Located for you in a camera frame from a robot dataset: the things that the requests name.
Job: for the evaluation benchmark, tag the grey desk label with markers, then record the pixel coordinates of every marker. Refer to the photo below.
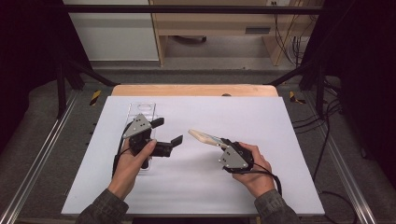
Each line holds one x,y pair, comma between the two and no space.
257,30

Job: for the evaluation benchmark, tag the wooden table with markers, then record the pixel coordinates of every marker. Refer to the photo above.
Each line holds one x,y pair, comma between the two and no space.
186,90

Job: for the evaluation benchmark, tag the person's left hand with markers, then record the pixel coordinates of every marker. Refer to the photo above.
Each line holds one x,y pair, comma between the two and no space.
127,174

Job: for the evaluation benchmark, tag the yellow black hazard tape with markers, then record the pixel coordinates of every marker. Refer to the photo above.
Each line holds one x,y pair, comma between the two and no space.
294,98
95,97

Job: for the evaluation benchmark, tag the black curtain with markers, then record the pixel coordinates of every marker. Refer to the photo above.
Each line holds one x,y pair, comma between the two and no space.
28,46
364,62

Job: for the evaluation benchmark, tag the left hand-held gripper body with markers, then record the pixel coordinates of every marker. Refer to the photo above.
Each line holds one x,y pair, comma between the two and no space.
138,127

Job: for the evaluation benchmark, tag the aluminium floor rail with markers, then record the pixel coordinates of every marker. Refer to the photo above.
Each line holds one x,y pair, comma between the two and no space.
345,174
40,155

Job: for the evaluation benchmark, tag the clear plastic packaging tray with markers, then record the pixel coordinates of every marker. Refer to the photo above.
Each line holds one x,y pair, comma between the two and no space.
143,109

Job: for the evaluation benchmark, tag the light wooden desk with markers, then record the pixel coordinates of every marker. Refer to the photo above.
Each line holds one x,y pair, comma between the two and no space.
214,21

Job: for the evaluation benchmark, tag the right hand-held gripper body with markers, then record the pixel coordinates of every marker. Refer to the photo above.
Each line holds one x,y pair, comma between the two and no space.
235,158

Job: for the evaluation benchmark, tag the white board sheet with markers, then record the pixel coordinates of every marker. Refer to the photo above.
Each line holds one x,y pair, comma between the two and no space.
193,193

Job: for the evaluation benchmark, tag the person's right hand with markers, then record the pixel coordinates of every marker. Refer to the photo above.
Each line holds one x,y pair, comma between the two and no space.
258,180

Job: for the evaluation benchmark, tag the white cabinet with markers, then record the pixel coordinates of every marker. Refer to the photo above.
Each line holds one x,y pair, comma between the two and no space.
118,34

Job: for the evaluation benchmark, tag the black horizontal frame bar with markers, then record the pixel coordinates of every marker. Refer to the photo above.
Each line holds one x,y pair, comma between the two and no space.
193,9

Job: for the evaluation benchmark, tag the black metal stand leg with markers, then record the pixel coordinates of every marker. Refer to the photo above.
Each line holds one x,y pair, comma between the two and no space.
62,93
319,90

